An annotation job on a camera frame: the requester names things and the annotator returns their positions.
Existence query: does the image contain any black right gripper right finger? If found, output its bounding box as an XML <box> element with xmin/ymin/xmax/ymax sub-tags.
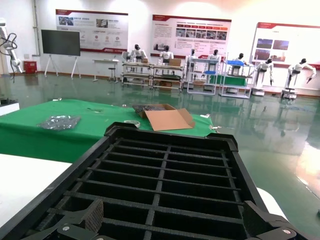
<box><xmin>242</xmin><ymin>199</ymin><xmax>311</xmax><ymax>240</ymax></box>

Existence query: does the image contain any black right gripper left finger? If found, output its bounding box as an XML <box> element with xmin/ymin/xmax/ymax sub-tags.
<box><xmin>44</xmin><ymin>198</ymin><xmax>105</xmax><ymax>240</ymax></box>

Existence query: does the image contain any black slotted container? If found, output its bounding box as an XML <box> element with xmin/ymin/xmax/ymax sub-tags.
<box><xmin>0</xmin><ymin>121</ymin><xmax>311</xmax><ymax>240</ymax></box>

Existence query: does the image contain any flat-flapped cardboard box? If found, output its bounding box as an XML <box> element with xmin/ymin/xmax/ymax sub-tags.
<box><xmin>131</xmin><ymin>103</ymin><xmax>196</xmax><ymax>132</ymax></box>

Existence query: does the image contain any red box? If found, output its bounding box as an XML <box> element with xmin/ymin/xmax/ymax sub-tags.
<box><xmin>23</xmin><ymin>59</ymin><xmax>39</xmax><ymax>74</ymax></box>

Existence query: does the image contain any table with green cloth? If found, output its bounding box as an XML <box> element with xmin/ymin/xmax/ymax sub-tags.
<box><xmin>0</xmin><ymin>98</ymin><xmax>217</xmax><ymax>165</ymax></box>

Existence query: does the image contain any crumpled empty antistatic bag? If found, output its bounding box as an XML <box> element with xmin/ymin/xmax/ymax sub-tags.
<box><xmin>36</xmin><ymin>114</ymin><xmax>82</xmax><ymax>131</ymax></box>

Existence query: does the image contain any white tape roll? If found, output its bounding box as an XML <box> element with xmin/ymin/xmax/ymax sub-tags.
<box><xmin>123</xmin><ymin>119</ymin><xmax>141</xmax><ymax>129</ymax></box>

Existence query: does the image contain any pile of antistatic bags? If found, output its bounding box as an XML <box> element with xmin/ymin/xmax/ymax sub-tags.
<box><xmin>131</xmin><ymin>103</ymin><xmax>176</xmax><ymax>118</ymax></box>

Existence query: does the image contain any white rack with green cloth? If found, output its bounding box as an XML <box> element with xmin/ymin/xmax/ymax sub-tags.
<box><xmin>218</xmin><ymin>59</ymin><xmax>254</xmax><ymax>100</ymax></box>

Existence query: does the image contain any black stool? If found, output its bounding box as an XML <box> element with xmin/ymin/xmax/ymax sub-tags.
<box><xmin>107</xmin><ymin>66</ymin><xmax>119</xmax><ymax>82</ymax></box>

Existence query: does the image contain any white black humanoid robot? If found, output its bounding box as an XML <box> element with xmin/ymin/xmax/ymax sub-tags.
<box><xmin>250</xmin><ymin>57</ymin><xmax>275</xmax><ymax>97</ymax></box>
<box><xmin>281</xmin><ymin>58</ymin><xmax>317</xmax><ymax>99</ymax></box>
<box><xmin>185</xmin><ymin>48</ymin><xmax>200</xmax><ymax>76</ymax></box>
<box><xmin>158</xmin><ymin>45</ymin><xmax>175</xmax><ymax>66</ymax></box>
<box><xmin>128</xmin><ymin>44</ymin><xmax>149</xmax><ymax>64</ymax></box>
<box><xmin>207</xmin><ymin>49</ymin><xmax>223</xmax><ymax>66</ymax></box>
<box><xmin>234</xmin><ymin>52</ymin><xmax>248</xmax><ymax>66</ymax></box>

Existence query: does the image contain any small white table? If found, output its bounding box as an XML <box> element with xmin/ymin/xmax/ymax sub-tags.
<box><xmin>91</xmin><ymin>58</ymin><xmax>120</xmax><ymax>83</ymax></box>

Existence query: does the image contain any black screen on stand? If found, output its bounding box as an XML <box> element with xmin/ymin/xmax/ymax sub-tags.
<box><xmin>40</xmin><ymin>29</ymin><xmax>82</xmax><ymax>80</ymax></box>

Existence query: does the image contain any white frame rack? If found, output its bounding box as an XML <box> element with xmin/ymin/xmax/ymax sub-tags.
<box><xmin>186</xmin><ymin>56</ymin><xmax>221</xmax><ymax>96</ymax></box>

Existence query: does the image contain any pipe frame workbench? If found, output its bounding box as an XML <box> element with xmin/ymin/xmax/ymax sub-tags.
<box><xmin>151</xmin><ymin>63</ymin><xmax>185</xmax><ymax>93</ymax></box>
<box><xmin>121</xmin><ymin>61</ymin><xmax>154</xmax><ymax>89</ymax></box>

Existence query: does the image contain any wall poster with dark photos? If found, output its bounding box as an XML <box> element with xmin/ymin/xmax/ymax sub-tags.
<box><xmin>250</xmin><ymin>21</ymin><xmax>320</xmax><ymax>69</ymax></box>

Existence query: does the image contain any wall poster with round icons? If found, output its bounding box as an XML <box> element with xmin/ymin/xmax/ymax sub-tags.
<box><xmin>55</xmin><ymin>9</ymin><xmax>129</xmax><ymax>54</ymax></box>

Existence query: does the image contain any wall poster with photo row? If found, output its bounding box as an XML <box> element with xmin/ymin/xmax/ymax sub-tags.
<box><xmin>150</xmin><ymin>14</ymin><xmax>232</xmax><ymax>60</ymax></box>

